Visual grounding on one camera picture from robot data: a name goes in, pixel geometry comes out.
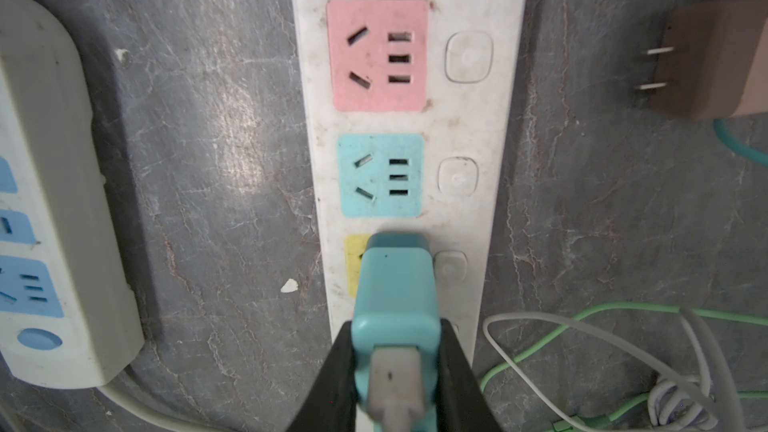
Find green multi-head charging cable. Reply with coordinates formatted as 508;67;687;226
478;301;768;432

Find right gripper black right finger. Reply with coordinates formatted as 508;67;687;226
436;318;501;432

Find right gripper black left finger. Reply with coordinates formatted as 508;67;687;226
287;321;359;432

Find white charging cable bundle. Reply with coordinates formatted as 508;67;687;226
365;305;748;432

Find white six-outlet colourful power strip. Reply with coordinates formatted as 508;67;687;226
292;0;526;355

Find pink charger plug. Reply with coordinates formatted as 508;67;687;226
644;0;767;120

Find white power strip blue outlets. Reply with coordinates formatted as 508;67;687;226
1;0;144;389

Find teal charger plug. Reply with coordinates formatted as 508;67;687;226
351;232;441;431

